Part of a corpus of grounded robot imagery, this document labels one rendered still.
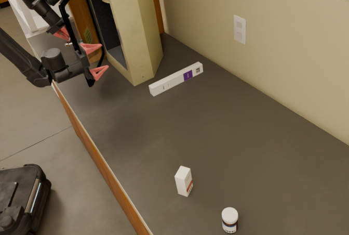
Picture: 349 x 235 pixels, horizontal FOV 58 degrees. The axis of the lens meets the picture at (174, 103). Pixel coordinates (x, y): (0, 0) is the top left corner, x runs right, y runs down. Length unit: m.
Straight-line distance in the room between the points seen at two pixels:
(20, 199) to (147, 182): 1.29
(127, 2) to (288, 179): 0.89
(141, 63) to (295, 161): 0.79
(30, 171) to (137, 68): 1.21
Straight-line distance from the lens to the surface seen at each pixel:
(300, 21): 1.16
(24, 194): 2.26
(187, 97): 1.38
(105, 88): 1.56
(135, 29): 1.40
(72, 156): 2.67
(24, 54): 1.22
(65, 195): 2.44
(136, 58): 1.45
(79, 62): 1.23
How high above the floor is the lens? 1.80
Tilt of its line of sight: 39 degrees down
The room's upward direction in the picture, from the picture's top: 10 degrees counter-clockwise
